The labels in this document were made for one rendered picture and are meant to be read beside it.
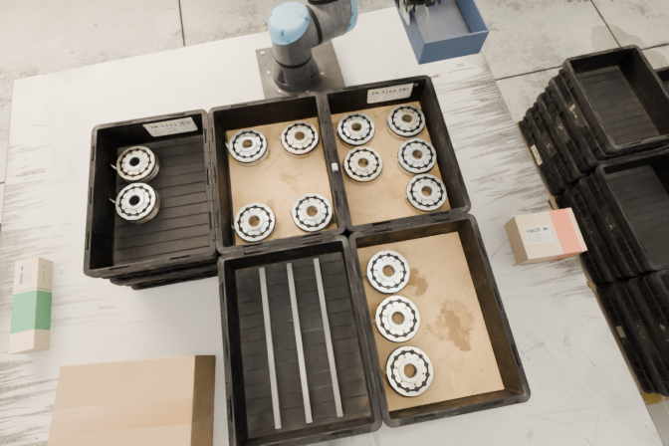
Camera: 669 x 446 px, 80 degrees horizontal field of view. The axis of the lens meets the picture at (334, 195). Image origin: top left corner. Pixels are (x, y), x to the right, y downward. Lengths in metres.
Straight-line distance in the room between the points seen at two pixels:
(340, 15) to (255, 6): 1.50
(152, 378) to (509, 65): 2.22
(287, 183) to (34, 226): 0.77
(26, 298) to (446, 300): 1.08
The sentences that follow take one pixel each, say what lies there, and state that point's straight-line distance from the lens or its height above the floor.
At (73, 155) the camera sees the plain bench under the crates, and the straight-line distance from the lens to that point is 1.52.
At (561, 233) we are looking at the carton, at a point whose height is 0.77.
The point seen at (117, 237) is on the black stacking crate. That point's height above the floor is 0.83.
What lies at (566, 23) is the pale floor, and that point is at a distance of 2.87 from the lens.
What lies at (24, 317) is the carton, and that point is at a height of 0.76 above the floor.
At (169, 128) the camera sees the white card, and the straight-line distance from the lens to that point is 1.19.
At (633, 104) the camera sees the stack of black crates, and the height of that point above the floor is 0.49.
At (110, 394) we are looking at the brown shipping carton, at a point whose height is 0.86.
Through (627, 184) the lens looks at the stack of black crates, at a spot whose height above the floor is 0.38.
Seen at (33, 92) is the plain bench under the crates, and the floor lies 0.70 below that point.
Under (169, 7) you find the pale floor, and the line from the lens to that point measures 2.86.
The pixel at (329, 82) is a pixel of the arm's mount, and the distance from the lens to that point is 1.35.
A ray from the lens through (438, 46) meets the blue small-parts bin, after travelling 0.97.
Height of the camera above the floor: 1.82
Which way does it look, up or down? 68 degrees down
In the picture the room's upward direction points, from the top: 3 degrees counter-clockwise
